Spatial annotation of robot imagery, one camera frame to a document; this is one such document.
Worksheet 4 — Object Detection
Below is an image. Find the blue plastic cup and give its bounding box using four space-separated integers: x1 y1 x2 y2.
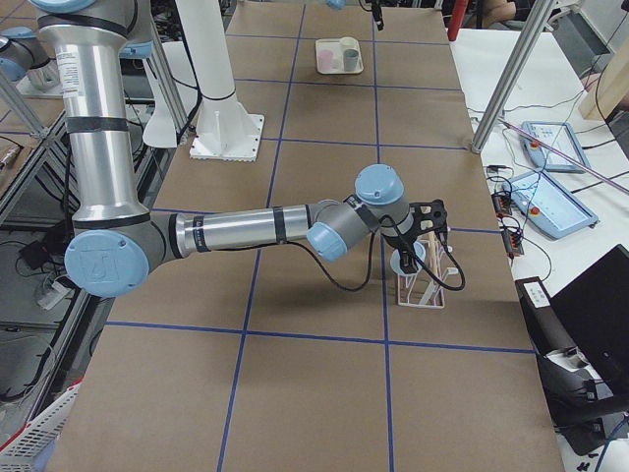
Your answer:
390 241 426 277

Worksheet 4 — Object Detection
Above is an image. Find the grey plastic cup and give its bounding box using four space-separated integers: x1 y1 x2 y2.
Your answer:
343 48 360 74

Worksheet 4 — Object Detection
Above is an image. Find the aluminium frame post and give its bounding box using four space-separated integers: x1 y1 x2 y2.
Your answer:
471 0 558 153

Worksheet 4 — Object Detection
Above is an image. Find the white perforated basket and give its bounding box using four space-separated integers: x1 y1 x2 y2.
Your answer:
1 380 83 472

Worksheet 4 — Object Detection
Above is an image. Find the cream plastic tray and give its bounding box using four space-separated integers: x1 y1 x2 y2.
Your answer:
314 37 364 75

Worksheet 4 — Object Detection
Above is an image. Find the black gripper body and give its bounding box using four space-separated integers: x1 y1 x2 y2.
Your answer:
397 199 448 250
371 0 383 23

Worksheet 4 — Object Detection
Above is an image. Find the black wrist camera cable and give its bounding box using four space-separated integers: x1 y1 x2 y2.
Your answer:
304 213 467 293

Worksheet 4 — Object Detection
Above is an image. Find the pink plastic cup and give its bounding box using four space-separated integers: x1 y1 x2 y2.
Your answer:
316 48 334 74

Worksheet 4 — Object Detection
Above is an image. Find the pale green plastic cup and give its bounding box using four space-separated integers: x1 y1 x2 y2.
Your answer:
339 36 358 50

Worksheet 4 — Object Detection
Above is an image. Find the blue teach pendant far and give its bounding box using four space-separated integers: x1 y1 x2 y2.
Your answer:
521 121 591 173

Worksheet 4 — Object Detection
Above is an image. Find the blue teach pendant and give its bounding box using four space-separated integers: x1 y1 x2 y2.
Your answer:
521 121 591 173
502 169 599 240

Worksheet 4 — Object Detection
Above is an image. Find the black laptop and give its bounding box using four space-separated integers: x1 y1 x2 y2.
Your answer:
551 244 628 394

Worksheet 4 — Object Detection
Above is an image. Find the blue teach pendant near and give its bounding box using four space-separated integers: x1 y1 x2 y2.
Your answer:
502 169 599 240

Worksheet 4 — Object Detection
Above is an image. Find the red fire extinguisher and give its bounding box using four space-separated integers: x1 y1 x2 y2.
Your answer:
447 0 469 41

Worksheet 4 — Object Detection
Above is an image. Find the white wire cup rack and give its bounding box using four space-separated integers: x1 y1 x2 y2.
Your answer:
395 233 459 309

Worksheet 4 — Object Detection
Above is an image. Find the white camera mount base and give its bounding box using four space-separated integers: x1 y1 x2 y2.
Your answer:
176 0 264 161

